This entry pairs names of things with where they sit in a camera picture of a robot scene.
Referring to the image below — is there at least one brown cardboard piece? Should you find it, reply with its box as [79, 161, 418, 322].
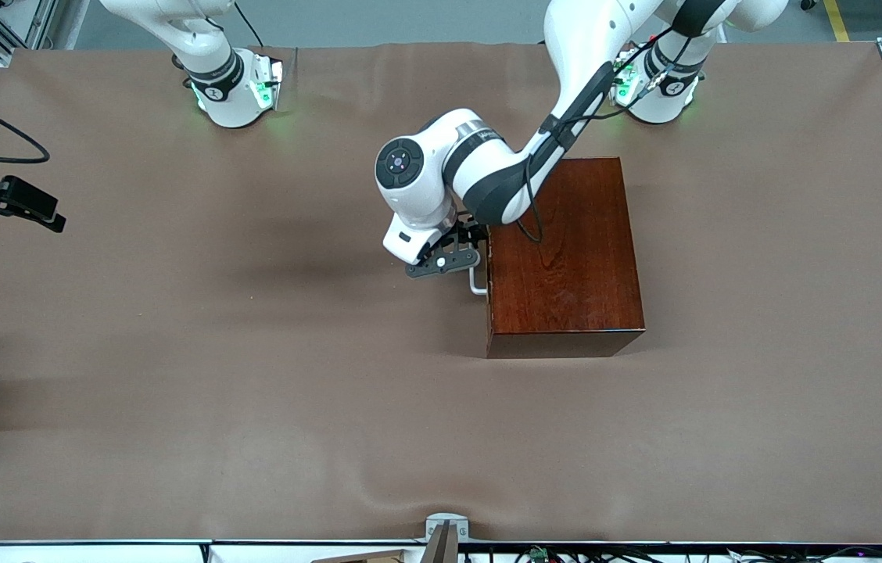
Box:
[310, 549, 411, 563]

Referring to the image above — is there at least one grey metal clamp bracket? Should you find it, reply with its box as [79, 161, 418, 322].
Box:
[425, 512, 471, 563]

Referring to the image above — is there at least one brown table mat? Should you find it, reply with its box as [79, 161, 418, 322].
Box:
[0, 41, 882, 546]

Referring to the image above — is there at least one dark brown wooden cabinet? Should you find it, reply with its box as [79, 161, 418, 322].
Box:
[483, 157, 646, 360]

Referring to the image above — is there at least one yellow floor tape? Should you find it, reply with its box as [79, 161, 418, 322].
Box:
[823, 0, 853, 44]

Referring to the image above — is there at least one light wood drawer white handle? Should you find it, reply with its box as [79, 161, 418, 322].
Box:
[468, 249, 493, 349]

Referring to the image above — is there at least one black right base cable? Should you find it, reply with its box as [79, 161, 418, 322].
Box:
[233, 0, 265, 49]

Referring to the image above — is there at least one black left arm wrist cable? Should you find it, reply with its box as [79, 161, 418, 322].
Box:
[515, 22, 694, 244]

